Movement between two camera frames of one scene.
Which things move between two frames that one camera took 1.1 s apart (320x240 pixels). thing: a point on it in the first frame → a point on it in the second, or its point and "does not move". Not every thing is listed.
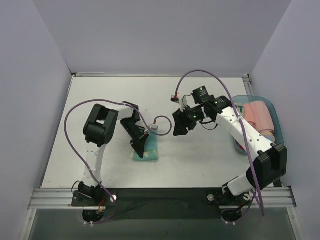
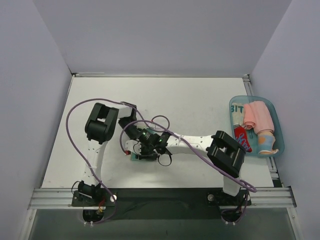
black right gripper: (183, 119) → (155, 144)
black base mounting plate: (153, 203) does not move
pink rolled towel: (257, 114) does not move
